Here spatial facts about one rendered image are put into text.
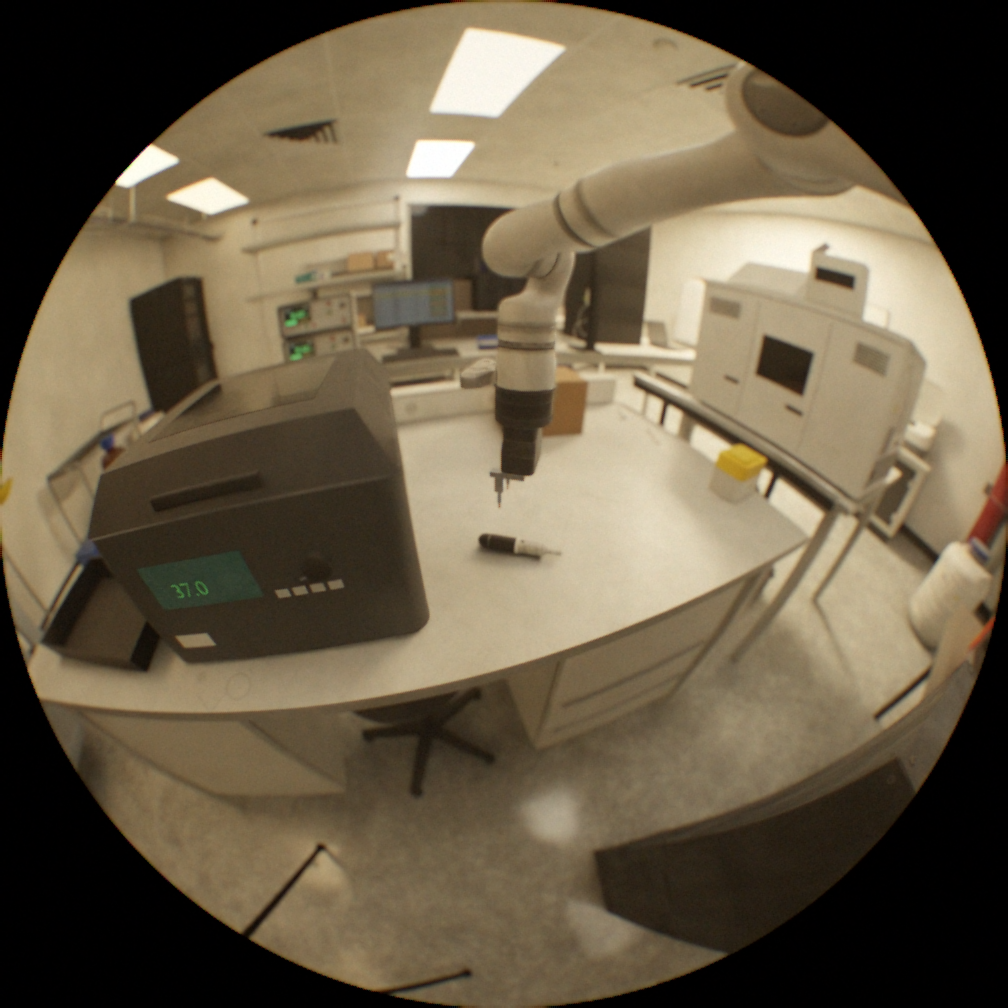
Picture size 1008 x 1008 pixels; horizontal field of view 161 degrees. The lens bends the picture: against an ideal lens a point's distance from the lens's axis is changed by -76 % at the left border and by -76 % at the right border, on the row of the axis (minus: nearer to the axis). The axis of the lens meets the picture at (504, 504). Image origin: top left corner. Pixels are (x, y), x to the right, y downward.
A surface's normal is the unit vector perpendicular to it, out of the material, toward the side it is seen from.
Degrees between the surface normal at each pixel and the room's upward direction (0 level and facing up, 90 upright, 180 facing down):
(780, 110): 104
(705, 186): 114
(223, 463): 51
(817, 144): 119
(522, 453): 70
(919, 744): 0
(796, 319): 90
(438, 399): 90
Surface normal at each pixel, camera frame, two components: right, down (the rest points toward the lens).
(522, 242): -0.59, 0.55
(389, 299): 0.32, 0.49
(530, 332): 0.04, 0.57
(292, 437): 0.26, -0.10
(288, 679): 0.02, -0.82
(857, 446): -0.95, 0.18
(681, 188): -0.22, 0.81
